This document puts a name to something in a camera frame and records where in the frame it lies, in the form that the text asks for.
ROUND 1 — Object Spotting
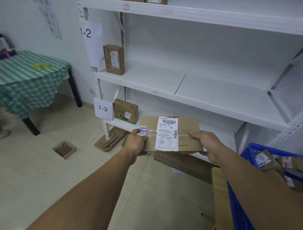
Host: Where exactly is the person's left hand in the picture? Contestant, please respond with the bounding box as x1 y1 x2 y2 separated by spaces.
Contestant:
123 129 149 164

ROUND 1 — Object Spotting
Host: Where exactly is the person's right hand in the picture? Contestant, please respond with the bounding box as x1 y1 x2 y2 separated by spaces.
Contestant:
190 130 228 165

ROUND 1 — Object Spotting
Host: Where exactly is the green printed cardboard box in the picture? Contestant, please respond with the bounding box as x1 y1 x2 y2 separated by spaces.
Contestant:
112 99 139 125

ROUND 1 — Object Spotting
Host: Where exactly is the white metal shelf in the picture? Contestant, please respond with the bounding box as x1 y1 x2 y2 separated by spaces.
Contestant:
77 0 303 164

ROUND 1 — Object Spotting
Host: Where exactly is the blue plastic crate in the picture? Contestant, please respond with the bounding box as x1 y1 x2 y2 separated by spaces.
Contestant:
227 143 303 230

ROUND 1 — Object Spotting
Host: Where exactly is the pile of parcels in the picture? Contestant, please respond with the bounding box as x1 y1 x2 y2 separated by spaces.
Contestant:
254 149 303 192

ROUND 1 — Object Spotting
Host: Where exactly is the brown box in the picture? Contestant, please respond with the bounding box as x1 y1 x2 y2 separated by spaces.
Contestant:
103 44 125 76

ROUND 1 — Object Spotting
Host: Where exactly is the person's right forearm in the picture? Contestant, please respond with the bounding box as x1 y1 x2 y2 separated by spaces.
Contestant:
217 153 303 230

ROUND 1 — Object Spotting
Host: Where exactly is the person's left forearm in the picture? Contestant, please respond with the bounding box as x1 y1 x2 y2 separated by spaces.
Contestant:
26 149 133 230

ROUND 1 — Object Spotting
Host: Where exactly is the folded cardboard pad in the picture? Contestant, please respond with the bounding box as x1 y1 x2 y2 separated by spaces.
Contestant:
94 126 131 152

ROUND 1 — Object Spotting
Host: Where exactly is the white paper shelf label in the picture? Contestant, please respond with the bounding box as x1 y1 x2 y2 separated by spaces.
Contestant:
93 97 114 121
80 20 104 69

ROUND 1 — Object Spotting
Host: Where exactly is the small wooden table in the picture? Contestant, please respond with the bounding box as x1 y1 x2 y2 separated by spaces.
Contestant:
211 167 234 230

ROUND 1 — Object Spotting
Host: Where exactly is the square floor drain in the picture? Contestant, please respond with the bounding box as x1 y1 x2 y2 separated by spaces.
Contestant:
52 140 77 160

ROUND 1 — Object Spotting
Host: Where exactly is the green checked tablecloth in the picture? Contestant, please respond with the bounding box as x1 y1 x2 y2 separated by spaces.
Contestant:
0 50 71 119

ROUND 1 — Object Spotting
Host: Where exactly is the row of blue orange blocks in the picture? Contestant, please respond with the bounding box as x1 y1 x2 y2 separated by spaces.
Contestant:
0 48 17 60

